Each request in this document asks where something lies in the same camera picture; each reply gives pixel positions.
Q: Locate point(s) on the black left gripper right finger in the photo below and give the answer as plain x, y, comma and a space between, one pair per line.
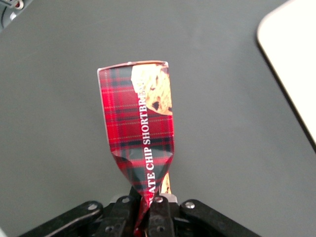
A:
160, 217

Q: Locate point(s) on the white rectangular tray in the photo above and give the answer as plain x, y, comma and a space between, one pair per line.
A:
293, 64

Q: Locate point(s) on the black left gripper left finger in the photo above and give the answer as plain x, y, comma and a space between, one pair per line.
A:
118, 217

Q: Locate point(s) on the red tartan cookie box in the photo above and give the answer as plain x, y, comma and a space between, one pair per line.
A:
138, 128

